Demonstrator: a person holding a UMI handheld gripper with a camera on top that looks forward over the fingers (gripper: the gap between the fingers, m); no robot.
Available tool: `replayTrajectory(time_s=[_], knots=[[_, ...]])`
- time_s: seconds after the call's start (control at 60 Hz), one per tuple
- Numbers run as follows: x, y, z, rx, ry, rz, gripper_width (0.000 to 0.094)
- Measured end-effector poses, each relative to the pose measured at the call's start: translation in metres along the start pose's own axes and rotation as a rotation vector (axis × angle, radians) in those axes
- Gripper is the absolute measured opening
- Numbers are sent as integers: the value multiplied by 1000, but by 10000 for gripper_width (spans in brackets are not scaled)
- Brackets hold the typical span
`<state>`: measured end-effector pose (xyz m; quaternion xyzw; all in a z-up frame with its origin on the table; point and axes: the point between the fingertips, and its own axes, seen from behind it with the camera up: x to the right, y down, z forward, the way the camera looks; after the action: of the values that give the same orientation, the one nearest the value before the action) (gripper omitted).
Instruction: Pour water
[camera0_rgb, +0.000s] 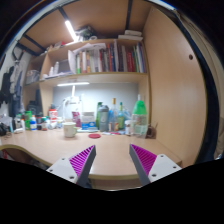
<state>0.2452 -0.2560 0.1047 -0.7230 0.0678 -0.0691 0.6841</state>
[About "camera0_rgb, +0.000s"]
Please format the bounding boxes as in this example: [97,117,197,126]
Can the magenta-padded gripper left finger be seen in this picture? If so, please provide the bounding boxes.
[46,144,97,186]

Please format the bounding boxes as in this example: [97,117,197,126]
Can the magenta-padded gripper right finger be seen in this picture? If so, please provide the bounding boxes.
[128,143,183,187]

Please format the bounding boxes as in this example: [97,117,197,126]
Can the clear green-capped drink bottle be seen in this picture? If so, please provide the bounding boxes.
[131,94,149,138]

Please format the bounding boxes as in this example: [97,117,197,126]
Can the brown cup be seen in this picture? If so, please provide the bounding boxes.
[146,124,158,139]

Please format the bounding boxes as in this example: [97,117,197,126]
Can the magenta carton box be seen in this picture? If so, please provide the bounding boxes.
[71,110,82,128]

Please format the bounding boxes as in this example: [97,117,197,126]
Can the grey shaker bottle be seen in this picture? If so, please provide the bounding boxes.
[98,104,110,133]

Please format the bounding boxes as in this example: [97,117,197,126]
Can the slim glass bottle teal cap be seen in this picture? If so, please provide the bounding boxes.
[117,101,126,131]

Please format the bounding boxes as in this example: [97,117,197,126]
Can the dark green glass bottle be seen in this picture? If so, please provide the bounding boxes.
[95,101,103,129]

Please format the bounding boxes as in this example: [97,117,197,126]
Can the red and white canister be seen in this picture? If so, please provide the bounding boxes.
[48,108,58,121]

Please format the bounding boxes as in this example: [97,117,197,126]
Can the small blue and white bottle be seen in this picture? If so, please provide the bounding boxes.
[29,114,38,131]

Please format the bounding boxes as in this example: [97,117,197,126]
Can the green canister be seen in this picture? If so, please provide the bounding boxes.
[24,110,33,131]

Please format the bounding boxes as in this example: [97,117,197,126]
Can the white LED light bar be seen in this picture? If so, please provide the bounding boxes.
[56,81,91,88]

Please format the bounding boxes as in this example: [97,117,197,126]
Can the dark hanging clothes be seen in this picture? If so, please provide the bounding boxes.
[0,46,26,118]

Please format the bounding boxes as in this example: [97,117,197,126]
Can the wooden shelf unit with books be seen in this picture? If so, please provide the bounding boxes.
[22,29,150,88]

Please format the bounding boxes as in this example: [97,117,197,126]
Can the ceiling light tube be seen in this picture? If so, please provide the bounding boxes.
[64,19,79,43]

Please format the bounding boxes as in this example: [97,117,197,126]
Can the white mug with green handle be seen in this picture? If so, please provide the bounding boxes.
[62,121,78,139]

